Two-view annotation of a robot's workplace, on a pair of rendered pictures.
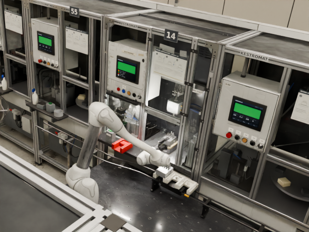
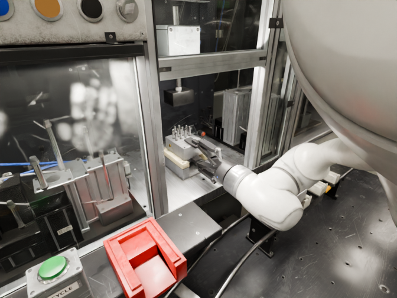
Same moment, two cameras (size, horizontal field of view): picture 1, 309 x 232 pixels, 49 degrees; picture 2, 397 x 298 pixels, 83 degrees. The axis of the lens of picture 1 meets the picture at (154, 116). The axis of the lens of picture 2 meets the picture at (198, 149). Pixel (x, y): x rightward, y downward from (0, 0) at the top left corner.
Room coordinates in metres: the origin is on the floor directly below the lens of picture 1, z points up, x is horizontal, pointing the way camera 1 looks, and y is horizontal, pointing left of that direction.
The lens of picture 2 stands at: (2.48, 0.53, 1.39)
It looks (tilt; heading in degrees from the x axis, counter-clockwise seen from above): 28 degrees down; 290
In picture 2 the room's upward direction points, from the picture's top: straight up
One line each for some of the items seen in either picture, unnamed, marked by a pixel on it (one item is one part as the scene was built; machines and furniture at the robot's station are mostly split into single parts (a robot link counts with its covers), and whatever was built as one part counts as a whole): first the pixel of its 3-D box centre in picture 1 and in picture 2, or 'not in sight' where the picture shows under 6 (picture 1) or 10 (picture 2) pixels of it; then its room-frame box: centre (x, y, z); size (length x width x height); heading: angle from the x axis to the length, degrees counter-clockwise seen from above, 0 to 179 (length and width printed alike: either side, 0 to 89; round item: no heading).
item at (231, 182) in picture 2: not in sight; (238, 181); (2.55, -0.01, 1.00); 0.09 x 0.06 x 0.09; 58
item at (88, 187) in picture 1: (87, 192); not in sight; (2.11, 0.46, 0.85); 0.18 x 0.16 x 0.22; 38
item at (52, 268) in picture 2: not in sight; (54, 269); (2.80, 0.39, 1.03); 0.04 x 0.04 x 0.02
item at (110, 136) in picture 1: (111, 136); (62, 284); (2.80, 0.39, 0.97); 0.08 x 0.08 x 0.12; 58
